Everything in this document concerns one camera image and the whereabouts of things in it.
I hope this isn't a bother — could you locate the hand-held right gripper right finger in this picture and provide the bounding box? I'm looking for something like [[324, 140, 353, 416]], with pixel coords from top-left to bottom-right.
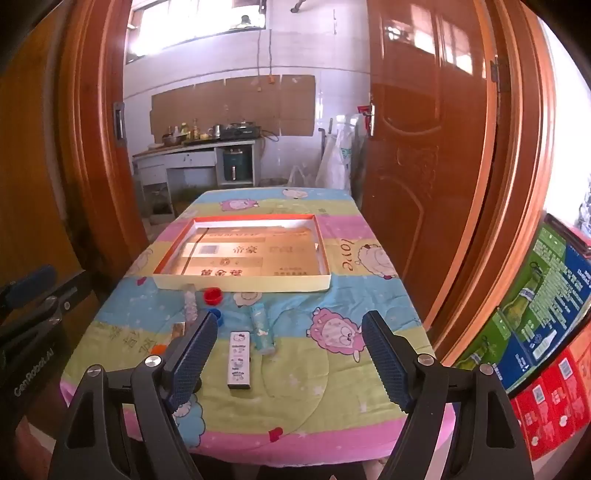
[[361, 311, 536, 480]]

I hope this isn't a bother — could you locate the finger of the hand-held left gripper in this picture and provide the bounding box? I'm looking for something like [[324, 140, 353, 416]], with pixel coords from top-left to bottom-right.
[[0, 265, 57, 311]]

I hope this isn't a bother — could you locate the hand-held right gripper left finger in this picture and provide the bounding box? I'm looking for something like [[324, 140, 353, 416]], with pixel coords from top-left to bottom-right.
[[48, 311, 219, 480]]

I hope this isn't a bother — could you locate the white cartoon cat box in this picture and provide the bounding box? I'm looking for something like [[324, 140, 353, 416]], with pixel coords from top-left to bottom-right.
[[227, 330, 253, 391]]

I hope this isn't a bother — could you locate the teal lighter box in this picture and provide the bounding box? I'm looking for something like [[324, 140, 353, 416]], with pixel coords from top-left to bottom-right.
[[249, 305, 275, 355]]

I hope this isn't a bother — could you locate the shallow orange-rimmed cardboard tray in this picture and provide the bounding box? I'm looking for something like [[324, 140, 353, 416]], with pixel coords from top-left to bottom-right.
[[151, 213, 332, 294]]

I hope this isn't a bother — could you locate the cartoon sheep printed tablecloth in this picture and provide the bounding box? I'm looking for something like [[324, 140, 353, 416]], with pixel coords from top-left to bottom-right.
[[60, 187, 455, 455]]

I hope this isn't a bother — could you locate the brown printed cardboard sheet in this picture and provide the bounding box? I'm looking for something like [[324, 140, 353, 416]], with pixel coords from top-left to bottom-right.
[[178, 226, 324, 276]]

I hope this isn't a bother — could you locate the red carton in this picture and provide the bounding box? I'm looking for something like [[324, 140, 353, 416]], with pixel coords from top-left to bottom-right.
[[510, 351, 591, 462]]

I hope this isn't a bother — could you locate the metal strike plate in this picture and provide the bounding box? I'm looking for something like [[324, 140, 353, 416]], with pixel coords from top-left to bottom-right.
[[113, 102, 126, 147]]

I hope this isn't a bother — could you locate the white kitchen counter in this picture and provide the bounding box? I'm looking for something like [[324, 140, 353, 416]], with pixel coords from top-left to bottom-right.
[[133, 136, 259, 217]]

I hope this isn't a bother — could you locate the carved wooden door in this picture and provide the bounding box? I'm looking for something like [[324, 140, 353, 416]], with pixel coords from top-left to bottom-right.
[[360, 0, 499, 333]]

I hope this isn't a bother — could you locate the dark green air fryer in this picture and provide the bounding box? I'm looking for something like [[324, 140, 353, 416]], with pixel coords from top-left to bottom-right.
[[223, 147, 254, 183]]

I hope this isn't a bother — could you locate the large white plastic sack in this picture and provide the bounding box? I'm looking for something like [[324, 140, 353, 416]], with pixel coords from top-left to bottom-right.
[[316, 117, 365, 192]]

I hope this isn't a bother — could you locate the black gas stove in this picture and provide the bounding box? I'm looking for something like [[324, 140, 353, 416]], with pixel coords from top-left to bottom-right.
[[219, 121, 262, 140]]

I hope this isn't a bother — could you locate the window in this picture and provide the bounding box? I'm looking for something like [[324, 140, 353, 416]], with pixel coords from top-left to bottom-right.
[[127, 0, 266, 63]]

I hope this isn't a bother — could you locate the door hinge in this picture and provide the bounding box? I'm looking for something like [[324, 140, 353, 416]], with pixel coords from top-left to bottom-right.
[[490, 55, 511, 93]]

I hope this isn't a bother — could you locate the wooden door frame post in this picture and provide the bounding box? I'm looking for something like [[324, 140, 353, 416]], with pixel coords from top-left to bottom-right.
[[58, 0, 148, 278], [429, 0, 559, 365]]

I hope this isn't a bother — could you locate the brown cardboard wall sheet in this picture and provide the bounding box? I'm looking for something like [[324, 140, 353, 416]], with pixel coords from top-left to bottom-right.
[[150, 74, 317, 137]]

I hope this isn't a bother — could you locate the hanging power cable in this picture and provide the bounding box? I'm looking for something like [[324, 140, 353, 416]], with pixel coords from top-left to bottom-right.
[[255, 0, 274, 77]]

